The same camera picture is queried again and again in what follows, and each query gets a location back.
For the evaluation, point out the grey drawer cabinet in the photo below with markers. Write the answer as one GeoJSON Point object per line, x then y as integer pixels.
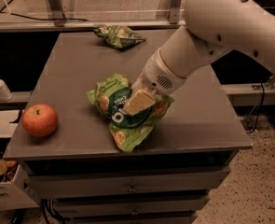
{"type": "Point", "coordinates": [163, 181]}

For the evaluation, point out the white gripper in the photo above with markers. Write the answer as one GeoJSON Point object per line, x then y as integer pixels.
{"type": "Point", "coordinates": [156, 74]}

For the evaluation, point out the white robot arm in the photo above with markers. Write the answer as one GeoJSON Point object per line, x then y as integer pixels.
{"type": "Point", "coordinates": [213, 28]}

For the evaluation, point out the red apple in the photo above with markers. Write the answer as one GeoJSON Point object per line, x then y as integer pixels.
{"type": "Point", "coordinates": [40, 120]}

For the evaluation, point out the green rice chip bag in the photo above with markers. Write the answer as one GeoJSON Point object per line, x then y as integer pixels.
{"type": "Point", "coordinates": [109, 97]}

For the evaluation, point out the metal frame railing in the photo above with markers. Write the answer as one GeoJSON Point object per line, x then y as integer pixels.
{"type": "Point", "coordinates": [82, 15]}

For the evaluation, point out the white cardboard box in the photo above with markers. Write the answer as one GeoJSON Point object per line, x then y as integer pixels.
{"type": "Point", "coordinates": [14, 191]}

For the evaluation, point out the green jalapeno chip bag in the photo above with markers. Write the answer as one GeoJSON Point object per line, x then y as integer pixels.
{"type": "Point", "coordinates": [118, 37]}

